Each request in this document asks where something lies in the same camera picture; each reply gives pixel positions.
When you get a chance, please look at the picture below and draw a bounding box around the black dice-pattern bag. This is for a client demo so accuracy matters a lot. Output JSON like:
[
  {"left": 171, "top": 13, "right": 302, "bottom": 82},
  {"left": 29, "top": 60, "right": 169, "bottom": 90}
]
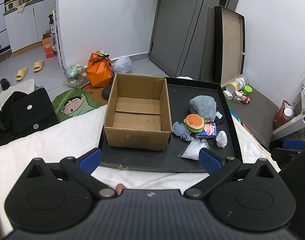
[{"left": 2, "top": 88, "right": 59, "bottom": 137}]

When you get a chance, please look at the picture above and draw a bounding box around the brown cardboard box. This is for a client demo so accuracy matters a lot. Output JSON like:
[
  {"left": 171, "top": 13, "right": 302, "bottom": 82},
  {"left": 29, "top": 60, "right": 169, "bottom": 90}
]
[{"left": 104, "top": 73, "right": 172, "bottom": 151}]

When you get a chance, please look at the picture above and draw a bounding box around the yellow slipper left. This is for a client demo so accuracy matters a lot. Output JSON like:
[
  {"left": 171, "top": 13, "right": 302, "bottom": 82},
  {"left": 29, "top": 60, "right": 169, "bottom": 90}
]
[{"left": 15, "top": 67, "right": 28, "bottom": 82}]

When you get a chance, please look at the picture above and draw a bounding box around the black clog shoe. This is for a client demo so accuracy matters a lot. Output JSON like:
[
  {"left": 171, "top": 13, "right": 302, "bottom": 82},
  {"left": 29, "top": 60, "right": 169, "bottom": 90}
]
[{"left": 101, "top": 82, "right": 112, "bottom": 100}]

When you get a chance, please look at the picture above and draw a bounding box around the white plastic bag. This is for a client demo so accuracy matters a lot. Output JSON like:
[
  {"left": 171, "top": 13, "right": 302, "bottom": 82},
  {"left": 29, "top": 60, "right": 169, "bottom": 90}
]
[{"left": 112, "top": 56, "right": 132, "bottom": 74}]

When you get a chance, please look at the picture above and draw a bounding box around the clear bag of trash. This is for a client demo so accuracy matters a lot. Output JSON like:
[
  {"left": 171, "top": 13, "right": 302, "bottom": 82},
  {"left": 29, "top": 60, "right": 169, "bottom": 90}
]
[{"left": 64, "top": 64, "right": 89, "bottom": 88}]

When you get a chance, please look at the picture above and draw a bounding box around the grey door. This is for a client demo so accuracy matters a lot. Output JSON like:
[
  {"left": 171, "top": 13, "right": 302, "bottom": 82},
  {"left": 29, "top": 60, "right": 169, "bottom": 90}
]
[{"left": 149, "top": 0, "right": 239, "bottom": 80}]

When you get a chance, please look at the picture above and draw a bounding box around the small white charger box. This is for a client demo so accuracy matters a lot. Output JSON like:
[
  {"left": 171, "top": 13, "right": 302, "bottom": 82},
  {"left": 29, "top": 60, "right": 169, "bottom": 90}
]
[{"left": 223, "top": 90, "right": 233, "bottom": 100}]

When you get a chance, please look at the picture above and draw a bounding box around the clear bag of white beads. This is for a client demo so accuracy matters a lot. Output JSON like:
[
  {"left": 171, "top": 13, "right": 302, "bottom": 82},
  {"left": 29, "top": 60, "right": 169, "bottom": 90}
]
[{"left": 178, "top": 138, "right": 210, "bottom": 160}]

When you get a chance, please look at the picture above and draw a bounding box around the green hexagonal box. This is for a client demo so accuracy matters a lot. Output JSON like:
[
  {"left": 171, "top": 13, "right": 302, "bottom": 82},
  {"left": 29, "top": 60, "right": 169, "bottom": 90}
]
[{"left": 243, "top": 85, "right": 253, "bottom": 96}]

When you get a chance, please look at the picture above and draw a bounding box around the yellow slipper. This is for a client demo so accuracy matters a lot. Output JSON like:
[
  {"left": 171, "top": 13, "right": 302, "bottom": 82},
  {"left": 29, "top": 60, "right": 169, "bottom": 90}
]
[
  {"left": 15, "top": 67, "right": 28, "bottom": 82},
  {"left": 33, "top": 60, "right": 44, "bottom": 73}
]

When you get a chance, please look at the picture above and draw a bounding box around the orange paper bag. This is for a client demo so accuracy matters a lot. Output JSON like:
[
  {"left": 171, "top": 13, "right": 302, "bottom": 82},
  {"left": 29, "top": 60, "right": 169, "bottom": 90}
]
[{"left": 87, "top": 51, "right": 113, "bottom": 88}]

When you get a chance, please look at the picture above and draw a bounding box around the white kitchen cabinet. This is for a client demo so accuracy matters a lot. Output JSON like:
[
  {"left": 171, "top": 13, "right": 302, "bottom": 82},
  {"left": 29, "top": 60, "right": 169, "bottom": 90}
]
[{"left": 4, "top": 0, "right": 55, "bottom": 52}]

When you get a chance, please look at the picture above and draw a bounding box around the black shallow tray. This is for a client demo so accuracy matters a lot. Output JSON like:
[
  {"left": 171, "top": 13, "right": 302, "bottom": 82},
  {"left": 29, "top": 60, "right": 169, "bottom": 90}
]
[{"left": 99, "top": 77, "right": 242, "bottom": 173}]

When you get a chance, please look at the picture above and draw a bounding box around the white yellow canister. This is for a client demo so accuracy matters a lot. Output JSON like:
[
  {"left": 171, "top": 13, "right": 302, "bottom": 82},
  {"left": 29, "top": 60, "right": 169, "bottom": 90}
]
[{"left": 226, "top": 75, "right": 248, "bottom": 94}]

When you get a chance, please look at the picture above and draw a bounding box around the black stitched fabric patch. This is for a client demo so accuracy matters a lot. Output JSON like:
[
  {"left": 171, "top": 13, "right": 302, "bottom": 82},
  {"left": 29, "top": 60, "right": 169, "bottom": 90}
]
[{"left": 214, "top": 111, "right": 225, "bottom": 125}]

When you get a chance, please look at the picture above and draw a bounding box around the white soft bundle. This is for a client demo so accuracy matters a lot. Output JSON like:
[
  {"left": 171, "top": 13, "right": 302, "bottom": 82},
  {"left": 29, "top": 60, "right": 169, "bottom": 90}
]
[{"left": 216, "top": 131, "right": 228, "bottom": 148}]

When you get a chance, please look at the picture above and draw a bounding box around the burger plush toy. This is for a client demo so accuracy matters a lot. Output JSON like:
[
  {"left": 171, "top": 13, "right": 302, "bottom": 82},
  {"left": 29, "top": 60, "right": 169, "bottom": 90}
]
[{"left": 184, "top": 114, "right": 204, "bottom": 133}]

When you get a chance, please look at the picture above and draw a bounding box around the orange cardboard carton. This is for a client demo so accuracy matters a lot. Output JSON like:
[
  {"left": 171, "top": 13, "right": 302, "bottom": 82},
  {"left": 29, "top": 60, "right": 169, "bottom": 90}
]
[{"left": 42, "top": 30, "right": 56, "bottom": 59}]

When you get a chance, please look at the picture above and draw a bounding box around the yellow slipper right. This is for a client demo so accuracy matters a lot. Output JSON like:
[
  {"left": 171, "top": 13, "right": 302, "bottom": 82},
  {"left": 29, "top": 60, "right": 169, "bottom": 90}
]
[{"left": 33, "top": 60, "right": 44, "bottom": 73}]

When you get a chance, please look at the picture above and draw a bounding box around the leaning black-framed board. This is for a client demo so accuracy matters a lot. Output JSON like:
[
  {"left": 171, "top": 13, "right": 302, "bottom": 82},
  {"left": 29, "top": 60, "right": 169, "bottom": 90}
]
[{"left": 212, "top": 7, "right": 245, "bottom": 86}]

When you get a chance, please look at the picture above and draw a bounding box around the blue knitted cloth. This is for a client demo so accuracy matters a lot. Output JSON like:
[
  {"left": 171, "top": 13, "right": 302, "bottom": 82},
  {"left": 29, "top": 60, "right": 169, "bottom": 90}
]
[{"left": 172, "top": 122, "right": 194, "bottom": 141}]

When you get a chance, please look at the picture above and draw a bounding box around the red pink figurine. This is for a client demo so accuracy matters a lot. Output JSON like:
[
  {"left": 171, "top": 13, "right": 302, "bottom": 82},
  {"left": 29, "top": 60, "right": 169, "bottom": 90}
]
[{"left": 241, "top": 96, "right": 252, "bottom": 104}]

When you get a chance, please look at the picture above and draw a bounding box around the blue tissue packet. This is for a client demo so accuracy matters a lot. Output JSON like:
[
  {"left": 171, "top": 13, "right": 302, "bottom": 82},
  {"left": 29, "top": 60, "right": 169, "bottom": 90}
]
[{"left": 196, "top": 122, "right": 217, "bottom": 138}]

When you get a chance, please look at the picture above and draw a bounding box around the green cartoon floor mat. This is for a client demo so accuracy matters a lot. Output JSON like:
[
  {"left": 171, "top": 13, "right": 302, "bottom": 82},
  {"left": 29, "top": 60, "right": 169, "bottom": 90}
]
[{"left": 52, "top": 88, "right": 101, "bottom": 122}]

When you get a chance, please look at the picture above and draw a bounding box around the black slipper pair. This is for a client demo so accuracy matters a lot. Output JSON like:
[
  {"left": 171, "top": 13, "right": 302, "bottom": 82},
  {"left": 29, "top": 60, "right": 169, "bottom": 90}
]
[{"left": 0, "top": 78, "right": 10, "bottom": 91}]

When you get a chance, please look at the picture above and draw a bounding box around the white blanket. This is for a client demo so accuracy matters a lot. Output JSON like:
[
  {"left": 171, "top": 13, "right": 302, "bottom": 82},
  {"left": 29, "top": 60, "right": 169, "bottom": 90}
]
[{"left": 0, "top": 104, "right": 280, "bottom": 238}]

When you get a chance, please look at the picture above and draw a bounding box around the grey-blue fluffy plush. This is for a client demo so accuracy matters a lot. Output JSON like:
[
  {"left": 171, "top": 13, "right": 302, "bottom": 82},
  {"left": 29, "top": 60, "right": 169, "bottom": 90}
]
[{"left": 189, "top": 95, "right": 216, "bottom": 121}]

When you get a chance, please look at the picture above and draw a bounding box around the grey low table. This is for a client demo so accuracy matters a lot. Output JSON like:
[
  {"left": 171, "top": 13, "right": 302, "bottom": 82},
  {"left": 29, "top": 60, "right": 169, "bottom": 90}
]
[{"left": 226, "top": 87, "right": 278, "bottom": 148}]

